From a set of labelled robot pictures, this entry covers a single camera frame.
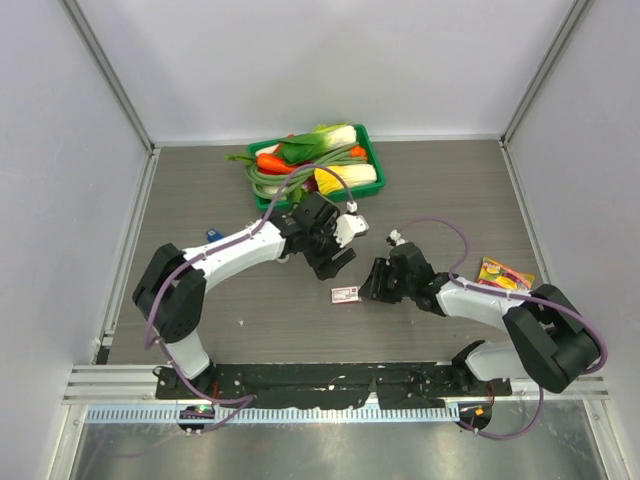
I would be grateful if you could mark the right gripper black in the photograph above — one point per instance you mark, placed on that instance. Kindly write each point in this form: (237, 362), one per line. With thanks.
(374, 287)

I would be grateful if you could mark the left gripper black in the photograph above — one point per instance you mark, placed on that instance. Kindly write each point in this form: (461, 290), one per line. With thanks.
(326, 267)

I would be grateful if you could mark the staple box red white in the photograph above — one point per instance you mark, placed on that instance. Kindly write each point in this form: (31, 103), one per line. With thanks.
(345, 295)

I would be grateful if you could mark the blue stapler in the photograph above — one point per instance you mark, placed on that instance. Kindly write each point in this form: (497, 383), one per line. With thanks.
(213, 235)

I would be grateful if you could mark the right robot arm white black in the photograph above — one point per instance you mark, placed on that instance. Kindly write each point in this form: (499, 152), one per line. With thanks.
(547, 342)

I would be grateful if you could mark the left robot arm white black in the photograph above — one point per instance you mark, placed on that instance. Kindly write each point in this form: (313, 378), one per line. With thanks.
(171, 292)

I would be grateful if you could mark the purple onion toy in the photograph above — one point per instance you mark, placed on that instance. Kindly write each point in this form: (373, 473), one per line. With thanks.
(310, 185)

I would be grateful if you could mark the yellow napa cabbage toy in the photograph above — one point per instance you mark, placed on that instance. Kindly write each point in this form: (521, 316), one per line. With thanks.
(353, 175)

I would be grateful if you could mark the green plastic tray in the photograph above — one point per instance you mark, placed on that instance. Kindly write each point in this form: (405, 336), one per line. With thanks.
(293, 156)

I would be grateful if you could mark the green long beans toy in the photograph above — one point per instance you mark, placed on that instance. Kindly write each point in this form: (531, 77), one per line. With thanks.
(338, 157)

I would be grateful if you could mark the white radish toy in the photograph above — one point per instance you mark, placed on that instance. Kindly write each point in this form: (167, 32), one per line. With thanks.
(268, 192)

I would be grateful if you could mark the Fox's candy bag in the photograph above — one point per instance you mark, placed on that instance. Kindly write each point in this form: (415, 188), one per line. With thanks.
(496, 274)

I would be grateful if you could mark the orange carrot toy right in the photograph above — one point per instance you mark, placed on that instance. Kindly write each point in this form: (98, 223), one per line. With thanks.
(359, 153)

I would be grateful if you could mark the orange carrot toy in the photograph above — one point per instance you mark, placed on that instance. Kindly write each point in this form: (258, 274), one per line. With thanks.
(272, 164)
(359, 153)

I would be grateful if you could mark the white green napa cabbage toy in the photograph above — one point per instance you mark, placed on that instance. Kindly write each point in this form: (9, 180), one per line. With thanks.
(325, 139)

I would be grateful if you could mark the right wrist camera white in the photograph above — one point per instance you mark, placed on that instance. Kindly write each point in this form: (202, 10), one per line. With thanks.
(395, 238)

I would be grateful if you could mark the white cable duct rail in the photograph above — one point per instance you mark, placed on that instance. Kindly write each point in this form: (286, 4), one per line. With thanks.
(198, 415)

